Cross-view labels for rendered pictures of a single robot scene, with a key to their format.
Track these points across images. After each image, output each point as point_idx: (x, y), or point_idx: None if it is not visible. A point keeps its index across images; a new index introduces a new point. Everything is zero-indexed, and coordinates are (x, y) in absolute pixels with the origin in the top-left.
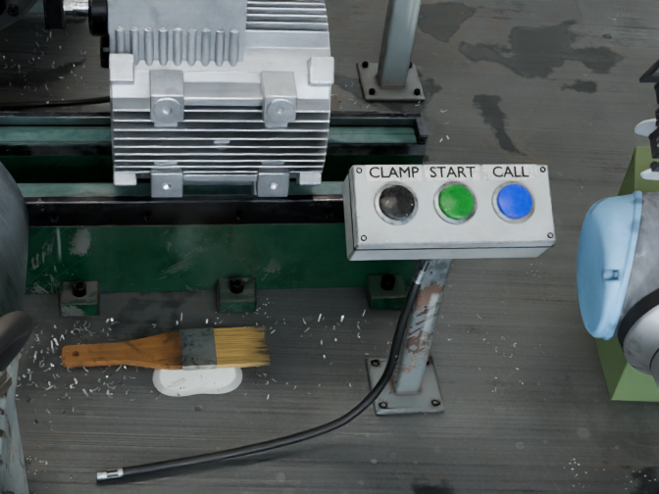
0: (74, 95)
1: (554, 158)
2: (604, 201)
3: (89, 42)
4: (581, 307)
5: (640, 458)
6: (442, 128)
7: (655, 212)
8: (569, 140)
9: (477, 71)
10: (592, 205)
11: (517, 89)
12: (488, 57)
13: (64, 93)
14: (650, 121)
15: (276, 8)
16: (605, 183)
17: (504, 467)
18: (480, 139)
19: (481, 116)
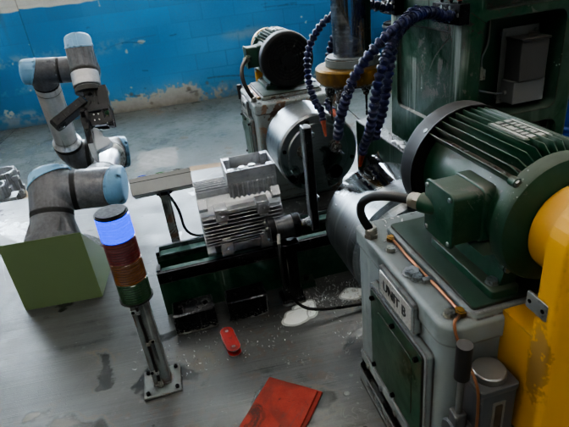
0: (337, 325)
1: (81, 356)
2: (117, 172)
3: (348, 361)
4: (127, 196)
5: None
6: (138, 357)
7: (105, 167)
8: (67, 369)
9: (102, 409)
10: (118, 180)
11: (80, 400)
12: (88, 425)
13: (342, 325)
14: (107, 137)
15: (212, 180)
16: (62, 347)
17: (152, 246)
18: (119, 357)
19: (113, 373)
